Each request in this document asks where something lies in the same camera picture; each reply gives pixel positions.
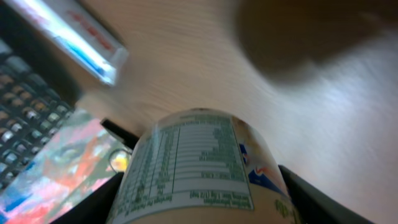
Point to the grey plastic basket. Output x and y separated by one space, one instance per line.
37 94

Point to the white Panadol box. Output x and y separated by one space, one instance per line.
77 32

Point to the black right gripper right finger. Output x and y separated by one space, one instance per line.
313 205

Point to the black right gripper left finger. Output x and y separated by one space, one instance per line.
96 207

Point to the green lid jar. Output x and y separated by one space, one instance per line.
202 166

